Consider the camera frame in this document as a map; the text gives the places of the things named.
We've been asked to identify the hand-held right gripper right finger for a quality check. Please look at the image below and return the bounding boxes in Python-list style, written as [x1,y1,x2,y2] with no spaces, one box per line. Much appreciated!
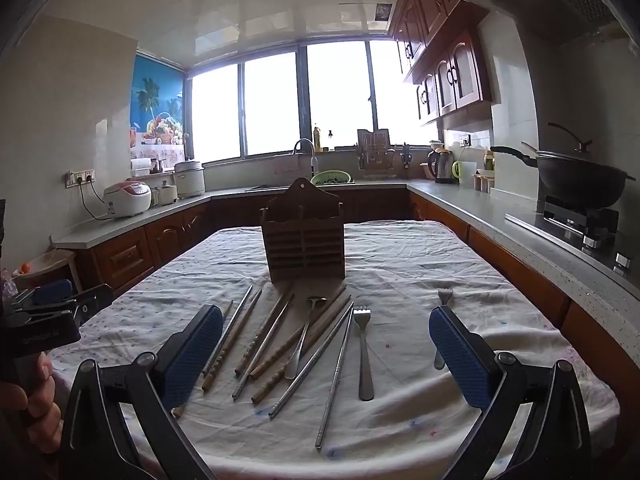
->
[428,305,593,480]

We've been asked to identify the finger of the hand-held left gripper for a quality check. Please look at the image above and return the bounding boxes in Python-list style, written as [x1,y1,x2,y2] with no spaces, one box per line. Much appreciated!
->
[29,283,114,324]
[11,279,75,311]

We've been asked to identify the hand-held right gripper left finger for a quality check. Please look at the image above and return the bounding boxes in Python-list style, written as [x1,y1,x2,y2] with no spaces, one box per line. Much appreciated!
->
[59,304,224,480]

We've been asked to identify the steel fork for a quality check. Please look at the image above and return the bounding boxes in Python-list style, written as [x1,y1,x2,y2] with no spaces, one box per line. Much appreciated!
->
[352,306,376,402]
[433,287,454,371]

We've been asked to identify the wooden utensil holder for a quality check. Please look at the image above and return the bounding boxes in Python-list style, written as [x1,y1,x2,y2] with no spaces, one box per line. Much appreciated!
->
[260,177,347,286]

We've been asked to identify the person's left hand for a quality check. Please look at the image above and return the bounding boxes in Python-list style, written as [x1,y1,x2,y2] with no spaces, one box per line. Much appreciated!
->
[0,351,62,456]

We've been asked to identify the wooden base cabinets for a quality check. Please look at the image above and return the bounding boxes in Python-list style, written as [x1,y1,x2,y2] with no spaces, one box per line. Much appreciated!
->
[75,187,640,403]

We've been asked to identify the metal chopstick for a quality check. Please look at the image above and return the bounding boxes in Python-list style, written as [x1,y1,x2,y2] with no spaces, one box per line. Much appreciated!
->
[231,294,296,400]
[202,286,254,380]
[268,302,355,419]
[315,309,353,450]

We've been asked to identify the pink white rice cooker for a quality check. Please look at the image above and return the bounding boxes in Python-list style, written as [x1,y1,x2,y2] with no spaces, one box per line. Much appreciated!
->
[103,180,153,220]

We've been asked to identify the floral white tablecloth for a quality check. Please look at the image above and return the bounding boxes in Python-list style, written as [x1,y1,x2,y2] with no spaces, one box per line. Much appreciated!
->
[47,220,622,467]

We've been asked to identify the steel spoon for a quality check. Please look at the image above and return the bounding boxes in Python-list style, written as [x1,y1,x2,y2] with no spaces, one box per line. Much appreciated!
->
[284,296,329,380]

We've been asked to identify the small white pot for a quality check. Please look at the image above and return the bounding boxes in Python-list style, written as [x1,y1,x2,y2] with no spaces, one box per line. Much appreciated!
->
[152,184,179,207]

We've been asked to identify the white electric cooker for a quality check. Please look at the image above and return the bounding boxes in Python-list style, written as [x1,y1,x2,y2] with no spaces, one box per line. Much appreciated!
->
[173,159,206,199]

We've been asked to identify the gas stove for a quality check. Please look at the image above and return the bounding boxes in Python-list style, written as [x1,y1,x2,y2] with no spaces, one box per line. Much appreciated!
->
[504,194,637,277]

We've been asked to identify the green white jug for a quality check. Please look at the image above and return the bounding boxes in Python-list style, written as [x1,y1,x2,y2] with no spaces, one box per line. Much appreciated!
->
[452,160,479,187]

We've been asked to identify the steel electric kettle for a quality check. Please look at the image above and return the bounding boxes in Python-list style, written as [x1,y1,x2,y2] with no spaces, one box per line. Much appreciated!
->
[426,148,456,185]

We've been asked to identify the fruit print roller blind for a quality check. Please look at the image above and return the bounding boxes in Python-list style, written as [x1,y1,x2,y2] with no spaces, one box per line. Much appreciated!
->
[130,54,187,162]

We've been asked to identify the beige dish cloth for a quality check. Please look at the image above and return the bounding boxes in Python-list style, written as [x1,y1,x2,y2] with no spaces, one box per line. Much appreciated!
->
[274,156,313,186]

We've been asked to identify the black wok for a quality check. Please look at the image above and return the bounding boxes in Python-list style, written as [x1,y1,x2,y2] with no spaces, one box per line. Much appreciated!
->
[489,122,637,209]

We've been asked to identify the green colander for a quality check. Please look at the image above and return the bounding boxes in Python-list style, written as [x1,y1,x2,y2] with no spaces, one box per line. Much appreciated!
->
[309,170,352,186]

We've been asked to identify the wooden cutlery drying rack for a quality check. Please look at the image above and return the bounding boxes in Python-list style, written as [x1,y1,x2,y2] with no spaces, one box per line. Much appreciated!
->
[356,128,392,171]

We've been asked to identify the steel kitchen faucet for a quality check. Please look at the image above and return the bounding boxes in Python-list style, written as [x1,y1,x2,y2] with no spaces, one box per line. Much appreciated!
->
[292,138,319,177]

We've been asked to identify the kitchen window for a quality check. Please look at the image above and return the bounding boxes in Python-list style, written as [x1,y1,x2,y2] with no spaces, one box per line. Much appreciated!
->
[187,39,441,164]

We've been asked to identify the wooden upper cabinets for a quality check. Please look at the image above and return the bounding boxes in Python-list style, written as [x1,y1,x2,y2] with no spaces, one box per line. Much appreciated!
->
[389,0,494,127]

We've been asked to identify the black power cable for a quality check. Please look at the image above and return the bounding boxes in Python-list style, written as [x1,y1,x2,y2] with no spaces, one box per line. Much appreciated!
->
[79,182,109,221]

